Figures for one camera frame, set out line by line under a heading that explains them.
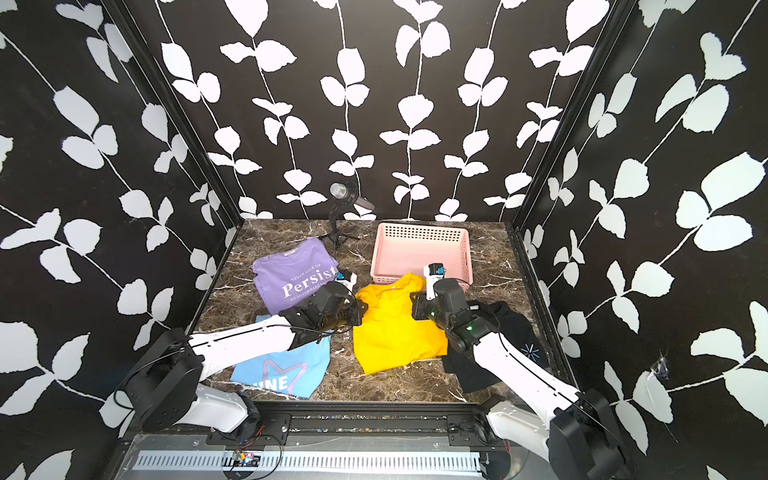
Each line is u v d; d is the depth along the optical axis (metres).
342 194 0.93
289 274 1.04
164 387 0.42
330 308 0.66
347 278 0.77
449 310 0.61
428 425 0.76
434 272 0.72
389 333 0.83
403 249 1.13
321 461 0.70
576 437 0.39
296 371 0.82
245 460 0.71
